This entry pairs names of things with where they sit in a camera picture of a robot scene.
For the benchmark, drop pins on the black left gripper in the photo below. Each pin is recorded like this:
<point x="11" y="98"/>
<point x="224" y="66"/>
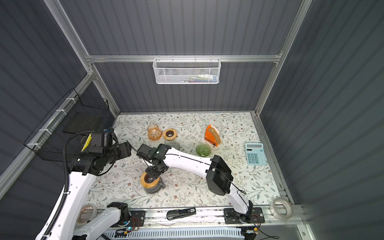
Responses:
<point x="125" y="149"/>

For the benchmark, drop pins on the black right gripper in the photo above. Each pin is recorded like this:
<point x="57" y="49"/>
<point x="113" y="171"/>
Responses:
<point x="151" y="174"/>

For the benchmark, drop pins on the grey glass pitcher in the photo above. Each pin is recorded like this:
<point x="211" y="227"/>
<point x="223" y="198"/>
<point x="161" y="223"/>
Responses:
<point x="157" y="187"/>

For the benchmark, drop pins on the green glass dripper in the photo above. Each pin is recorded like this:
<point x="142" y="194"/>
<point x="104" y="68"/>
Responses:
<point x="203" y="150"/>

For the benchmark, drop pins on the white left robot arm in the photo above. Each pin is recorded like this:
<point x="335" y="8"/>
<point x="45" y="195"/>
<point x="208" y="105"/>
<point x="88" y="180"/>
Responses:
<point x="79" y="176"/>

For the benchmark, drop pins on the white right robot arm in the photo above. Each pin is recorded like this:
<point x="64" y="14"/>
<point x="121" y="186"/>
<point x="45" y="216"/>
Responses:
<point x="215" y="170"/>

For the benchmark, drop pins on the orange coffee filter holder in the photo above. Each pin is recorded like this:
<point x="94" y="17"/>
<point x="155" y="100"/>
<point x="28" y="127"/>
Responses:
<point x="212" y="136"/>

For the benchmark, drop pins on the orange glass pitcher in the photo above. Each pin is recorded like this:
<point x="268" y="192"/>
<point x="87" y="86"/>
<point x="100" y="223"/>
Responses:
<point x="154" y="132"/>

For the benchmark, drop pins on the yellow marker pen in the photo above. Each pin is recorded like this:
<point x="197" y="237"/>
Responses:
<point x="87" y="142"/>

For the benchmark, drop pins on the tape roll left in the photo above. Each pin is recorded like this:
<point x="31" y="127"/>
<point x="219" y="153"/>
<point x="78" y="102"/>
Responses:
<point x="87" y="213"/>

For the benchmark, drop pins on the teal calculator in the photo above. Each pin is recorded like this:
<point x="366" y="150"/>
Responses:
<point x="255" y="154"/>

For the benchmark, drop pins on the clear tape roll right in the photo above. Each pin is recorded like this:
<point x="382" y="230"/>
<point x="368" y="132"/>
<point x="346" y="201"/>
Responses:
<point x="281" y="209"/>

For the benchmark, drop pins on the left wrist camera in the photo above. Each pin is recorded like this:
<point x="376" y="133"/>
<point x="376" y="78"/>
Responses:
<point x="103" y="141"/>

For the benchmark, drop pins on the wooden ring holder near pitcher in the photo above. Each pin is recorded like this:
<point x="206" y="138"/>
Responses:
<point x="170" y="134"/>

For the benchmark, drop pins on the black wire basket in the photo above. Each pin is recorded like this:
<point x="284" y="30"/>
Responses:
<point x="76" y="113"/>

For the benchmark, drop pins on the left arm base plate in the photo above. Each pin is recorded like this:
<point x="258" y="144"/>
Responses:
<point x="137" y="219"/>

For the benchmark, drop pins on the white wire mesh basket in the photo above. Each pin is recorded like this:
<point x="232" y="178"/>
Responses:
<point x="187" y="73"/>

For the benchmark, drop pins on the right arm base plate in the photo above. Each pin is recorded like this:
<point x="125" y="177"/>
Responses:
<point x="255" y="217"/>

